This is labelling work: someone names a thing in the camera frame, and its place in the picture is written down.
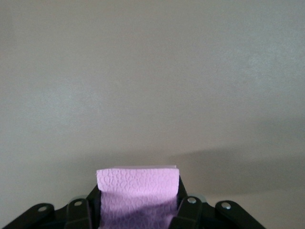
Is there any pink foam cube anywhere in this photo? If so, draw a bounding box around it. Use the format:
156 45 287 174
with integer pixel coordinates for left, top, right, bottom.
96 166 180 229

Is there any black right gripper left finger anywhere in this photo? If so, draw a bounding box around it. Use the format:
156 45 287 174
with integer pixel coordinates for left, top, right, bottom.
4 185 102 229

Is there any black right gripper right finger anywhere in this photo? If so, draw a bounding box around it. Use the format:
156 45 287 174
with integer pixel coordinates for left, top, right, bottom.
170 175 260 229

